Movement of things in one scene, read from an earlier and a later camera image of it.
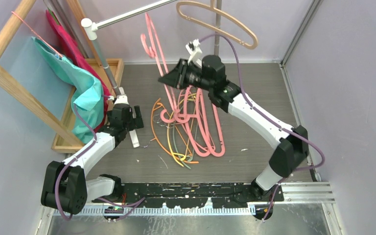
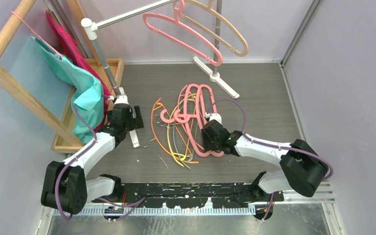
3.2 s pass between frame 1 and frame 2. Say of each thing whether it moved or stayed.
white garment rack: stayed
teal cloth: stayed
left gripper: stayed
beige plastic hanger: moved
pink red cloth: stayed
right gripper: moved
